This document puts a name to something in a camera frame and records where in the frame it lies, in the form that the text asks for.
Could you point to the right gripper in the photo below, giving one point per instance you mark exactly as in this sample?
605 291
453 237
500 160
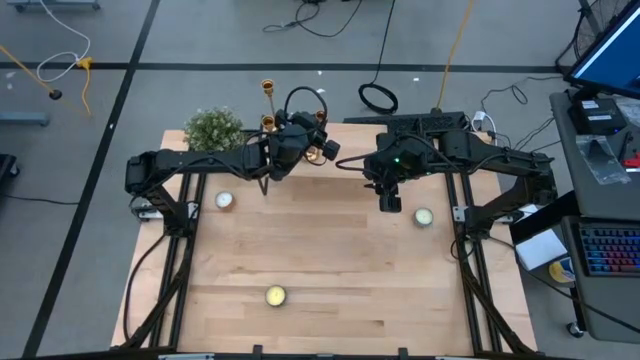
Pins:
397 160

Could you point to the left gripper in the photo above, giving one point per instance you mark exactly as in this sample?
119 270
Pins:
287 152

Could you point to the tall gold candlestick holder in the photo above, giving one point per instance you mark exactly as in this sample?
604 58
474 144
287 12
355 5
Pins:
267 86

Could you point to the yellow candle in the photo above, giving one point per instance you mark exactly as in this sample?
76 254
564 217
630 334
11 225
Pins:
275 296

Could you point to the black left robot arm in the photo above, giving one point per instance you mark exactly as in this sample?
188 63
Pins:
200 160

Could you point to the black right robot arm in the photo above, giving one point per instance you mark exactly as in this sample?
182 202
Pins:
500 160

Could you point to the wooden shelf riser black legs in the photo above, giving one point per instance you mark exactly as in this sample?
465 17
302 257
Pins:
350 135

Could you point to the black textured panel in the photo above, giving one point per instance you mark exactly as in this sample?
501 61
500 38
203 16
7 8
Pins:
425 121

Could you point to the green potted plant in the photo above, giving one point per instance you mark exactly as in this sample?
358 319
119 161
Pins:
215 131

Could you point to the white power adapter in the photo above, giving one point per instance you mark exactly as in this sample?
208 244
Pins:
481 119

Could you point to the yellow and blue round pouch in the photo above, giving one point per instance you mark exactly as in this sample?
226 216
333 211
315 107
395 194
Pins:
561 272

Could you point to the clear plastic bag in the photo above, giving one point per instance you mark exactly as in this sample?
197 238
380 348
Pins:
602 160

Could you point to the black box with white labels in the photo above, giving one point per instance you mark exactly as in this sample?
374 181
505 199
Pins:
597 122

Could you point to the black caster wheel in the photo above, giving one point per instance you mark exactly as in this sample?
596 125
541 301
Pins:
574 329

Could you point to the grey desk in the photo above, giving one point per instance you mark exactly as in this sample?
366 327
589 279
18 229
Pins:
615 200

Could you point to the backlit rainbow keyboard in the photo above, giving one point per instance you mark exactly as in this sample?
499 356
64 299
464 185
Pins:
615 252

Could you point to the red tool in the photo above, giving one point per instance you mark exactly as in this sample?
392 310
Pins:
634 161

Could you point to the computer monitor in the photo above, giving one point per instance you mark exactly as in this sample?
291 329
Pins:
615 55

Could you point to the black round puck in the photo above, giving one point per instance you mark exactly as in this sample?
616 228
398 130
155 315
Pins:
55 94

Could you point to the grey metal bar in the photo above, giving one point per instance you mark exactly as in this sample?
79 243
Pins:
22 119

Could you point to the grey cart base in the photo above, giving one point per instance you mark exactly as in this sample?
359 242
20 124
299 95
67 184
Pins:
50 5

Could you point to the black cart foot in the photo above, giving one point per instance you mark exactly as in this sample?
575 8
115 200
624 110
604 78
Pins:
6 167

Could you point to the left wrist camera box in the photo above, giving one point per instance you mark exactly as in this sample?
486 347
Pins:
310 127

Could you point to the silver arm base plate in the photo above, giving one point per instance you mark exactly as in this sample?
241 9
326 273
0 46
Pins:
145 214
458 214

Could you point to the black aluminium side frame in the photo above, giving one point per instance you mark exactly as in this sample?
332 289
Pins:
186 260
470 300

